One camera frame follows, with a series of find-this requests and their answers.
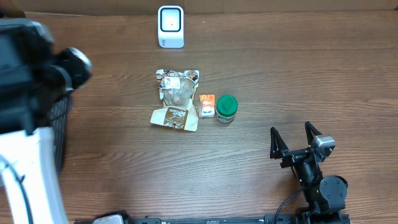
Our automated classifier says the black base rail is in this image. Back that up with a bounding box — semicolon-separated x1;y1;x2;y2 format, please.
74;213;351;224

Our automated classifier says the green lid jar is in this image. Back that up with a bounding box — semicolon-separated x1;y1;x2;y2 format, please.
216;95;238;123

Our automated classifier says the white barcode scanner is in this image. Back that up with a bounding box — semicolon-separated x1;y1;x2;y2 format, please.
157;5;185;49

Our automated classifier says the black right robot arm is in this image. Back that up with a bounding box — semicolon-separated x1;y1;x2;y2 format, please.
266;121;351;224

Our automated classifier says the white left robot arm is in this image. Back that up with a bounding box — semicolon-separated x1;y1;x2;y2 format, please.
1;18;92;223

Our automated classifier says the grey plastic basket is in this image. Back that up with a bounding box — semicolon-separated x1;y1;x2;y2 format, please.
49;94;72;175

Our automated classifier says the orange snack packet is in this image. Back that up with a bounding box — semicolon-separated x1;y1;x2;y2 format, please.
199;95;215;118

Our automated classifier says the clear brown bread bag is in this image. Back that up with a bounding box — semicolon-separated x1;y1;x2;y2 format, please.
150;69;200;132

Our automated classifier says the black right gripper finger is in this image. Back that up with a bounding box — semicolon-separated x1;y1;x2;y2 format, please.
270;127;289;159
305;121;322;145

